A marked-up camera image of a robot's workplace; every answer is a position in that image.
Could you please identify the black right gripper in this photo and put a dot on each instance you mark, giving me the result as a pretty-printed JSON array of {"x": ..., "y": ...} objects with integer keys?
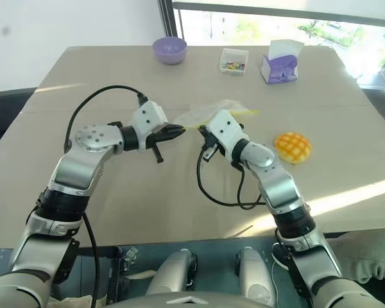
[{"x": 211, "y": 144}]

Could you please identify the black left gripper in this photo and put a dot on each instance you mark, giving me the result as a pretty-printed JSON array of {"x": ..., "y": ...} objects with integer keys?
[{"x": 157, "y": 136}]

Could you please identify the clear plastic zip bag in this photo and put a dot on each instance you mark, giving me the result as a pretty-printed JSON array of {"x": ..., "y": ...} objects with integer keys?
[{"x": 205, "y": 110}]

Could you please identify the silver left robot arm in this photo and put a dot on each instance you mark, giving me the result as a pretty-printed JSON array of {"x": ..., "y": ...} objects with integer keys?
[{"x": 86, "y": 144}]

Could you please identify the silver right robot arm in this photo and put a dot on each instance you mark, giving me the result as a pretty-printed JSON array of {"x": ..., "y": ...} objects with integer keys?
[{"x": 276, "y": 186}]

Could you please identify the orange melon bread snack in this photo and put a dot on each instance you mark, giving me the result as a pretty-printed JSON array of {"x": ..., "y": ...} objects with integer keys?
[{"x": 292, "y": 147}]

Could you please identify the clear box with coloured pins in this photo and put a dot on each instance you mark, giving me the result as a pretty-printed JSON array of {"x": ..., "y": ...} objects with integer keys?
[{"x": 234, "y": 65}]

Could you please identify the purple bowl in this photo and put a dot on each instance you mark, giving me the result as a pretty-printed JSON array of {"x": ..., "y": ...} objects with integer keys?
[{"x": 170, "y": 54}]

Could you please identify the purple tissue box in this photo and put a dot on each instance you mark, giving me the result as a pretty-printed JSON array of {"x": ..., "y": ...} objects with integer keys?
[{"x": 276, "y": 69}]

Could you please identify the white tissue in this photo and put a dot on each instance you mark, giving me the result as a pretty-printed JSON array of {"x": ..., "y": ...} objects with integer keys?
[{"x": 284, "y": 47}]

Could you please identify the silver left robot thigh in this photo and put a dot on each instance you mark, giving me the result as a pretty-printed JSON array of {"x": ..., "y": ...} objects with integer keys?
[{"x": 173, "y": 272}]

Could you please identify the silver robot thigh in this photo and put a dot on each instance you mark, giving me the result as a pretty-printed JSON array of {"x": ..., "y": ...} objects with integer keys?
[
  {"x": 253, "y": 276},
  {"x": 173, "y": 272}
]

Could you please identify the silver right robot thigh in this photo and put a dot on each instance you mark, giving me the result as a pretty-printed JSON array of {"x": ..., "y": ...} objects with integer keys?
[{"x": 253, "y": 276}]

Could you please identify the dark side bench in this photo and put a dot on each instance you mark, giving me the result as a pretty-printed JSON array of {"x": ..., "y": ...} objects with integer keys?
[{"x": 6, "y": 118}]

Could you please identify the silver robot torso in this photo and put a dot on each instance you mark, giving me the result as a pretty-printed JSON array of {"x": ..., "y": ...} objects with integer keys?
[{"x": 186, "y": 301}]

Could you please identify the beige fabric bundle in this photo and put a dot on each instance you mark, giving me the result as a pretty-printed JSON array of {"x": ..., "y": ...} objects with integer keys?
[{"x": 362, "y": 253}]

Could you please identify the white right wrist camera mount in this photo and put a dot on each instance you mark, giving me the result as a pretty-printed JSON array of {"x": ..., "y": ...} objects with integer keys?
[{"x": 226, "y": 126}]

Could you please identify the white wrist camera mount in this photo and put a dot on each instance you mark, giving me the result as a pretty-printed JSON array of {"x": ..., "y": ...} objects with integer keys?
[
  {"x": 147, "y": 117},
  {"x": 226, "y": 126}
]

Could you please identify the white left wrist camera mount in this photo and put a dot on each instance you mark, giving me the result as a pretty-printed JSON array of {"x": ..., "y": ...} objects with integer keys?
[{"x": 147, "y": 117}]

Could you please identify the dark window frame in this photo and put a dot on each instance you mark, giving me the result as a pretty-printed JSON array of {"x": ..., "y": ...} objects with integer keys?
[{"x": 167, "y": 19}]

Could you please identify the black metal table frame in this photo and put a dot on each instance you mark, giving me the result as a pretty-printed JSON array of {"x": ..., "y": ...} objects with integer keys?
[{"x": 115, "y": 256}]

